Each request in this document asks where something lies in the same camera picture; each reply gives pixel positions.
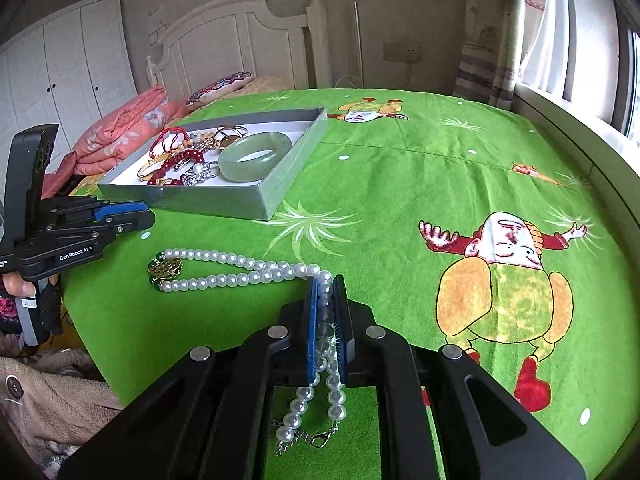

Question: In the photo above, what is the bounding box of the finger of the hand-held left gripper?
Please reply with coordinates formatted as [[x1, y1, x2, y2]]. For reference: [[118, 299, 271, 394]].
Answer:
[[50, 196, 150, 226], [47, 211, 156, 256]]

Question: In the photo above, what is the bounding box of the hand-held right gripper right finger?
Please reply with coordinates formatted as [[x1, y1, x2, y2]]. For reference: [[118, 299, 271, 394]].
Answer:
[[332, 275, 586, 480]]

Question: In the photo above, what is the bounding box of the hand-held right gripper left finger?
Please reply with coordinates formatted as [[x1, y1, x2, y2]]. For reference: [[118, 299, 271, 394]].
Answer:
[[57, 277, 321, 480]]

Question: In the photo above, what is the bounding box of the grey jewelry box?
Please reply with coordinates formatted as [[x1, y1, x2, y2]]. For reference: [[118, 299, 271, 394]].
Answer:
[[96, 106, 329, 222]]

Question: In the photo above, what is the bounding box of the white pearl necklace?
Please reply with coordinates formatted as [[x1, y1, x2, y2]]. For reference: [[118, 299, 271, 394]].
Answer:
[[146, 247, 351, 457]]

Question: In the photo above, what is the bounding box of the gold double hoop bangle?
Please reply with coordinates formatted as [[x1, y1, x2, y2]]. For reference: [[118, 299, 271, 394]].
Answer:
[[212, 124, 249, 150]]

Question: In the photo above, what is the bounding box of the person's left forearm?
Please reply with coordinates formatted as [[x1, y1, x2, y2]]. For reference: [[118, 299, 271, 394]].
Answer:
[[0, 297, 23, 336]]

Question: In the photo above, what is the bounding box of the person's left hand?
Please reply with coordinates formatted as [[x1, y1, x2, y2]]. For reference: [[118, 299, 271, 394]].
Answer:
[[0, 271, 37, 300]]

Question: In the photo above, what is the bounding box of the gold patterned bangle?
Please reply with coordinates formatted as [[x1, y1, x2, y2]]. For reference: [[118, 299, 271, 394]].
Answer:
[[136, 156, 167, 182]]

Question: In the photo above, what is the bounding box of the pink folded quilt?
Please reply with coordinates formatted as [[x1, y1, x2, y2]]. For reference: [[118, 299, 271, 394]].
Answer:
[[40, 84, 191, 201]]

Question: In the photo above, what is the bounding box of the white wardrobe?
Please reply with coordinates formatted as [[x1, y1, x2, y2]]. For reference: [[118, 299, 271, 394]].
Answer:
[[0, 0, 138, 161]]

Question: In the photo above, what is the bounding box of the green jade bangle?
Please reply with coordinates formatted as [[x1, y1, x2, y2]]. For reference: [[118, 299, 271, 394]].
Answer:
[[218, 131, 294, 182]]

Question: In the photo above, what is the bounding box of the embroidered cushion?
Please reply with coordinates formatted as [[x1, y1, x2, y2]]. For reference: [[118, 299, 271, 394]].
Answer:
[[186, 71, 253, 109]]

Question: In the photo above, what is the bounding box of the beige fleece robe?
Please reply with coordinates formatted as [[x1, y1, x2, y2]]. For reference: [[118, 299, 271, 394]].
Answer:
[[0, 332, 123, 466]]

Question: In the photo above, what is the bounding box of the white bed headboard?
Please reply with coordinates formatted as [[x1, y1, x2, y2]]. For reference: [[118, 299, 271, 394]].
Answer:
[[145, 0, 333, 106]]

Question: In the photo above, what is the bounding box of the yellow floral pillow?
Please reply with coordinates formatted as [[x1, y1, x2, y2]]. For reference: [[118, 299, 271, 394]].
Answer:
[[210, 75, 296, 106]]

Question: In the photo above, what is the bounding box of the thin metal pole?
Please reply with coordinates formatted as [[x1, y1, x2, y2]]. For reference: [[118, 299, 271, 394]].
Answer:
[[353, 1, 365, 90]]

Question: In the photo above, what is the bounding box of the white window sill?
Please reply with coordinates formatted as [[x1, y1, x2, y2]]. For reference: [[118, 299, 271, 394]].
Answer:
[[515, 80, 640, 186]]

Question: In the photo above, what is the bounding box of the beige striped curtain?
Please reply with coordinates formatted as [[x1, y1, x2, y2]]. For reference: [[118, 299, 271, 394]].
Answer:
[[452, 0, 526, 111]]

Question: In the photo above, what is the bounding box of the window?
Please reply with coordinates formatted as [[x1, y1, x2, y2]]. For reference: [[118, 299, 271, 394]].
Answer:
[[615, 10, 640, 146]]

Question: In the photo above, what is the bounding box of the white sheer curtain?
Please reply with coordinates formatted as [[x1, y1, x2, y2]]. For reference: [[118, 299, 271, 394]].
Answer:
[[517, 0, 621, 107]]

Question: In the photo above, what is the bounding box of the dark red bead bracelet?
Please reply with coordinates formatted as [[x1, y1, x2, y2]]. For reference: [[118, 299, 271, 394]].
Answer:
[[147, 152, 201, 187]]

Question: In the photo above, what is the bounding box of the red cord bracelet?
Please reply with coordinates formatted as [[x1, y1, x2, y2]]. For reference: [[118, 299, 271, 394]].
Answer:
[[150, 127, 189, 154]]

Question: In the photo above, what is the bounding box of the multicolour bead bracelet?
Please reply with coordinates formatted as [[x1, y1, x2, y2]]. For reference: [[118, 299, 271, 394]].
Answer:
[[167, 132, 211, 154]]

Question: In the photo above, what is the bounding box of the wall socket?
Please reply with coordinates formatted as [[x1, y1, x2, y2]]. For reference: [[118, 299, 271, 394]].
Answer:
[[384, 40, 421, 63]]

